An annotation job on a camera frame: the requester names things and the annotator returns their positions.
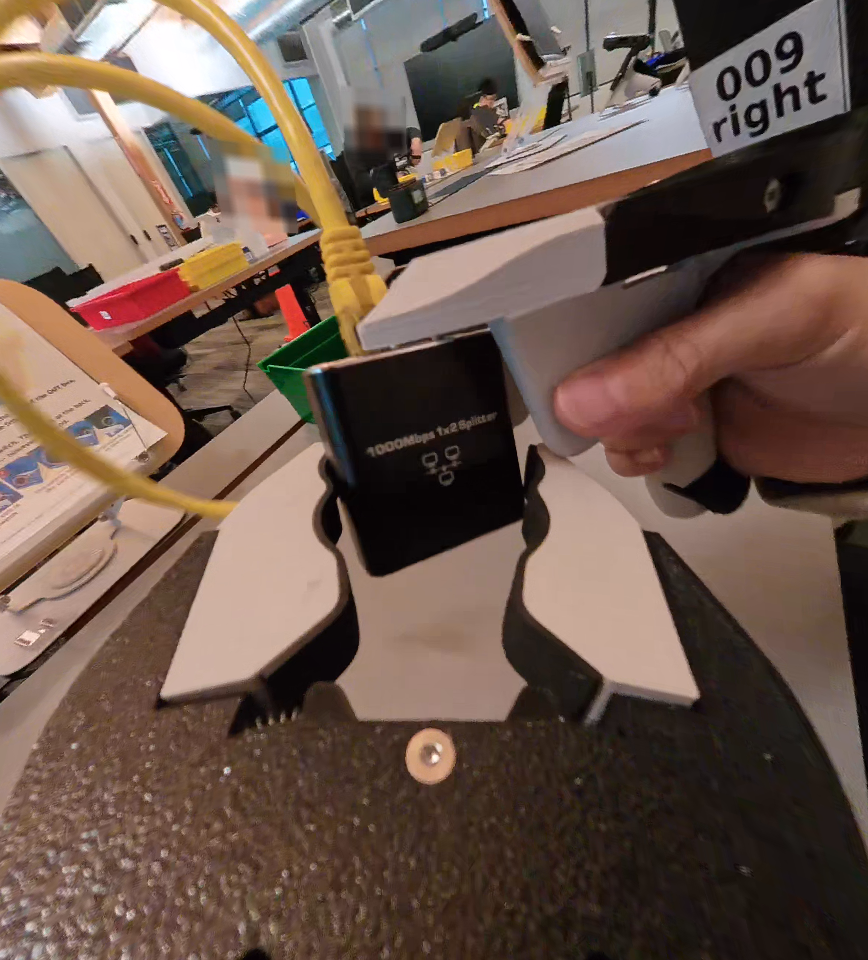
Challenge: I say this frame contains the white papers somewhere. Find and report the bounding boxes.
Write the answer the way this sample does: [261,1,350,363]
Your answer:
[490,120,648,177]

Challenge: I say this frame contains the small black box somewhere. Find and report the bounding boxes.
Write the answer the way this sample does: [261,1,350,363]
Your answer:
[389,180,427,224]

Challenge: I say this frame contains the grey desk with wooden edge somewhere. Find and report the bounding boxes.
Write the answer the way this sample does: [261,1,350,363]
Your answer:
[359,82,714,260]
[92,225,330,357]

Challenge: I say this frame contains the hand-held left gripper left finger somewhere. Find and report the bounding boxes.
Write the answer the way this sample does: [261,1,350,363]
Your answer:
[158,442,361,712]

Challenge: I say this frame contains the black device on white stand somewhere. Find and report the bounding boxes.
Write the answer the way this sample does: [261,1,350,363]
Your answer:
[602,31,686,99]

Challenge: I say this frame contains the person's right forearm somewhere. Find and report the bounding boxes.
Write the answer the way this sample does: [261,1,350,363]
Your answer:
[749,472,868,556]

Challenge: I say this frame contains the red plastic bin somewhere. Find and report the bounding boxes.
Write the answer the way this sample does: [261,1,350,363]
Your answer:
[70,268,193,331]

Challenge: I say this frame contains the person's right hand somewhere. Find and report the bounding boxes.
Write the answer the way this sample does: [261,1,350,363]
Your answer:
[554,253,868,500]

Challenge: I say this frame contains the black monitor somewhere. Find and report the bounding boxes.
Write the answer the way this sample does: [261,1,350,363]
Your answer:
[404,45,521,141]

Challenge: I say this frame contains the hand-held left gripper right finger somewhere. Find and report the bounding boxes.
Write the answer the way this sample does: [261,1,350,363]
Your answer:
[503,444,701,726]

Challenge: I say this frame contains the black ethernet splitter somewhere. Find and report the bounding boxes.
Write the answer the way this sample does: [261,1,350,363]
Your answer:
[305,330,526,577]

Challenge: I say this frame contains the green plastic bin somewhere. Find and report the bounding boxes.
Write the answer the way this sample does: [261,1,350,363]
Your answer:
[257,315,348,425]

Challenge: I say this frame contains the white stand base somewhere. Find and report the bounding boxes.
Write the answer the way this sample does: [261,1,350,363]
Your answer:
[0,498,189,676]

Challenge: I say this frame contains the yellow ethernet cable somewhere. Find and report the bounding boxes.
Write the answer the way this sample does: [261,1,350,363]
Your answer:
[0,0,390,522]

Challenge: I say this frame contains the printed instruction sheet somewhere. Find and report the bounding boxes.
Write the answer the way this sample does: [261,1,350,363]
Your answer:
[0,277,170,597]

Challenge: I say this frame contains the orange traffic cone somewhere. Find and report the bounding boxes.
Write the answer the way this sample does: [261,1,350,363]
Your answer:
[275,285,312,342]

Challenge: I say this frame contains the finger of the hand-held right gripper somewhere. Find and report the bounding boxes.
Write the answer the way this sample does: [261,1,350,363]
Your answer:
[356,206,609,355]

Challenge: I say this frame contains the yellow plastic bin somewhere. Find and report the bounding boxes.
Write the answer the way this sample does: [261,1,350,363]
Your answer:
[176,241,252,292]

